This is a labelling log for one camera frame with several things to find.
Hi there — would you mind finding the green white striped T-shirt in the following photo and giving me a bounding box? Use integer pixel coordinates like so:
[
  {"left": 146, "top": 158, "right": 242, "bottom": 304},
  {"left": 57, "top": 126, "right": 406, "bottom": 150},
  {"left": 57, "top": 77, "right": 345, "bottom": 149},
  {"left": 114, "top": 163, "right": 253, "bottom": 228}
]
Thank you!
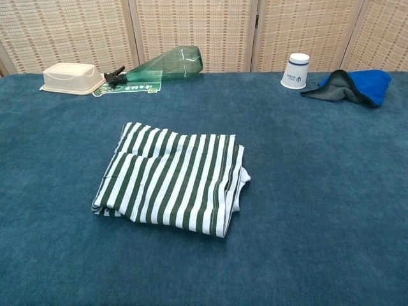
[{"left": 91, "top": 121, "right": 252, "bottom": 239}]

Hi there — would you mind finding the green spray bottle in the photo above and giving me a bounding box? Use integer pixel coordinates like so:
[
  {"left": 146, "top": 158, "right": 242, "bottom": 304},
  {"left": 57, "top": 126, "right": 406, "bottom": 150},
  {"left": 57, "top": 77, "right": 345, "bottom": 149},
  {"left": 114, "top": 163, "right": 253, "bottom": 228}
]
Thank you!
[{"left": 103, "top": 45, "right": 205, "bottom": 89}]

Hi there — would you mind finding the green printed card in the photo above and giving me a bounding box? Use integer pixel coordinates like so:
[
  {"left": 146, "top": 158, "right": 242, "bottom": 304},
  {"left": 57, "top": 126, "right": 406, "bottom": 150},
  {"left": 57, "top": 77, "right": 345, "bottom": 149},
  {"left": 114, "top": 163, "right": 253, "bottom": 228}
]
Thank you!
[{"left": 92, "top": 81, "right": 163, "bottom": 98}]

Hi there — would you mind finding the white paper cup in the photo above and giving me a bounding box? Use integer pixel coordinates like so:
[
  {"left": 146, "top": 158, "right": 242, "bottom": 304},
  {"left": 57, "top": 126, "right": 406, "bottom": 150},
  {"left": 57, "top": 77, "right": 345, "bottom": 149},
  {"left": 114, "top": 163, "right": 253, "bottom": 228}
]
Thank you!
[{"left": 280, "top": 53, "right": 310, "bottom": 89}]

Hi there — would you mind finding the woven folding screen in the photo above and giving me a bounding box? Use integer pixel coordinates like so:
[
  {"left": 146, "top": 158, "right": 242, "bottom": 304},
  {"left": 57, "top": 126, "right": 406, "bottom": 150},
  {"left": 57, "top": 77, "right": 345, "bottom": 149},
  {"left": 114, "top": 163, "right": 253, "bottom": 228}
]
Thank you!
[{"left": 0, "top": 0, "right": 408, "bottom": 77}]

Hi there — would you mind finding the blue carpet table mat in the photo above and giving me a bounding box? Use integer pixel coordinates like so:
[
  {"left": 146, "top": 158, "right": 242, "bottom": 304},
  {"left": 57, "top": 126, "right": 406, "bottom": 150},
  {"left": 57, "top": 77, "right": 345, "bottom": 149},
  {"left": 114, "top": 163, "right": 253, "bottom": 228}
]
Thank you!
[{"left": 0, "top": 71, "right": 408, "bottom": 306}]

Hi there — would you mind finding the beige plastic food container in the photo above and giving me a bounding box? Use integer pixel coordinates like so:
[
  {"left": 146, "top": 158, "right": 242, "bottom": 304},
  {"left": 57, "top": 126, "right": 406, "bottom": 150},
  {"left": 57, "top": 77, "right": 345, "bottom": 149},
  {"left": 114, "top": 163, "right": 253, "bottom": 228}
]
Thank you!
[{"left": 39, "top": 62, "right": 106, "bottom": 96}]

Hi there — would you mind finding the blue and grey cloth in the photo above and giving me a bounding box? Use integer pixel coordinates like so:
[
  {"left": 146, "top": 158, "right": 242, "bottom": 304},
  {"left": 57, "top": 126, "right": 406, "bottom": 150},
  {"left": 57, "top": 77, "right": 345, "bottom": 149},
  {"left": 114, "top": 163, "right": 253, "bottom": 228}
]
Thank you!
[{"left": 299, "top": 69, "right": 393, "bottom": 109}]

